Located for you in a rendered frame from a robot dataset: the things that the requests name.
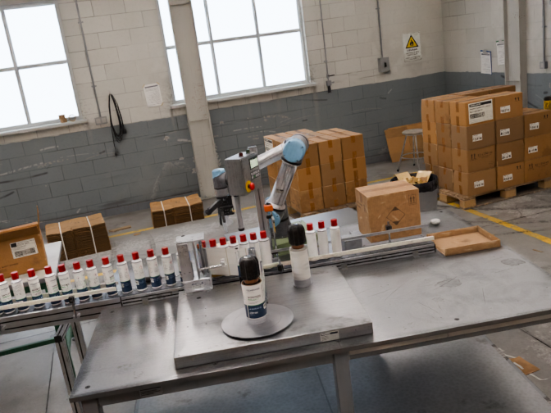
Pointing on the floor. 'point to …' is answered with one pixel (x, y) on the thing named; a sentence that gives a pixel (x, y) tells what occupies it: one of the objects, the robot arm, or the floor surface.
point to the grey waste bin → (428, 201)
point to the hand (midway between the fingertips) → (223, 229)
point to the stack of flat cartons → (79, 236)
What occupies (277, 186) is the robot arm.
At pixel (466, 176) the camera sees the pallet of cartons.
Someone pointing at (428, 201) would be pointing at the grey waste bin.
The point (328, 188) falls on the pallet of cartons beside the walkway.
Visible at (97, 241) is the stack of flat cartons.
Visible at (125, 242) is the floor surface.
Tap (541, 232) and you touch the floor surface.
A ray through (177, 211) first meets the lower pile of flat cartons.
